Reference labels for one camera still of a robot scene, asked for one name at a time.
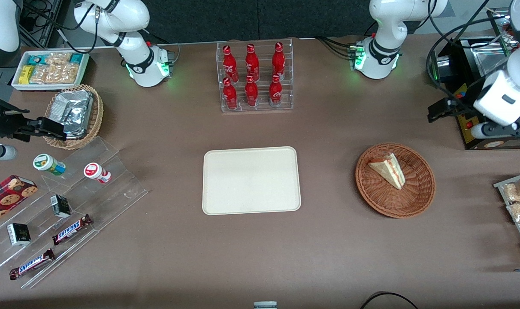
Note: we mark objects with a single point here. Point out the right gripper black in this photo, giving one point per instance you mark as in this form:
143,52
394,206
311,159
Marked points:
6,121

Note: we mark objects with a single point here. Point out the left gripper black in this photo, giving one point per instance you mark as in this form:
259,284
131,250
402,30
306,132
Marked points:
470,96

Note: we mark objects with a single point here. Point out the triangular sandwich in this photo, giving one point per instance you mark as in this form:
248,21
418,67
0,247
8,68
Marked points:
388,169

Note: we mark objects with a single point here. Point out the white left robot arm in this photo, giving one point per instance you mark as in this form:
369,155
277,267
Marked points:
384,43

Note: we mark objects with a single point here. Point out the light tan wicker basket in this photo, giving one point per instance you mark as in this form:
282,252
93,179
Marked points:
98,113

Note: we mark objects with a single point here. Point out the brown round wicker basket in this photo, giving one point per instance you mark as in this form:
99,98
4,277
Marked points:
397,201

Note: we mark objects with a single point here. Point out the cream plastic tray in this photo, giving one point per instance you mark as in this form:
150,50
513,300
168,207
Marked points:
251,180

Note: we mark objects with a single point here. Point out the green lid yogurt cup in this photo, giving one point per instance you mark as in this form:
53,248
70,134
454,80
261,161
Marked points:
45,163

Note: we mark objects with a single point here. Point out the stack of foil trays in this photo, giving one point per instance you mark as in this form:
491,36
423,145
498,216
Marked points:
73,111

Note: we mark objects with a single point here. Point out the white rectangular snack bin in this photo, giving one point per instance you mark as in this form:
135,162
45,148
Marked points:
49,87

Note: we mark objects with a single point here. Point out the clear bag of nuts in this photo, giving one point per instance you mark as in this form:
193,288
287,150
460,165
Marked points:
58,58
66,74
41,75

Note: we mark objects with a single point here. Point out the yellow snack packet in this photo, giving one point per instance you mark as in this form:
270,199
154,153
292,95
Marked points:
26,75

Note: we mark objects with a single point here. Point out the red lid yogurt cup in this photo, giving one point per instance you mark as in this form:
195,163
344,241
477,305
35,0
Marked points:
92,171

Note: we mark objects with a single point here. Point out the teal snack packet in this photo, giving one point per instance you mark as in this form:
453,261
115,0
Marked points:
76,58
37,60

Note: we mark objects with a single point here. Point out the red plaid cookie box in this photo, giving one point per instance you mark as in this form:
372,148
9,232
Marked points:
7,199

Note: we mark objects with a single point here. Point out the small black carton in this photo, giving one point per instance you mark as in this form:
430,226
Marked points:
61,207
19,234

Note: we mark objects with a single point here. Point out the clear acrylic step display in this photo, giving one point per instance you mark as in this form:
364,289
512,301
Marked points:
114,193

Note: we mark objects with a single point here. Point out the Snickers chocolate bar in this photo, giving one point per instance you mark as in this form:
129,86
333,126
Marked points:
71,230
31,264

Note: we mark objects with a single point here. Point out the black equipment rack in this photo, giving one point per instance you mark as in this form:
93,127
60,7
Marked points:
41,21

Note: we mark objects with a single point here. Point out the red cola bottle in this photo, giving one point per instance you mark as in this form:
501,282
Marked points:
252,64
230,95
251,93
230,64
276,92
278,62

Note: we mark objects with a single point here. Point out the clear acrylic bottle rack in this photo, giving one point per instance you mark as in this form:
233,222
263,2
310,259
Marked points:
260,107

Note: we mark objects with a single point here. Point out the small grey object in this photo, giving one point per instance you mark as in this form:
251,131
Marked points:
265,305

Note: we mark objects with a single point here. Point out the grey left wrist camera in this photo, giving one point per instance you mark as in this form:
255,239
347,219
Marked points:
479,130

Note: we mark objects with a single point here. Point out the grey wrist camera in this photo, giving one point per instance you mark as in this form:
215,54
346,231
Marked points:
0,152
479,130

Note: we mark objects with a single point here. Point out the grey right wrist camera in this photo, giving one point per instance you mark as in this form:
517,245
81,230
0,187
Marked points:
0,152

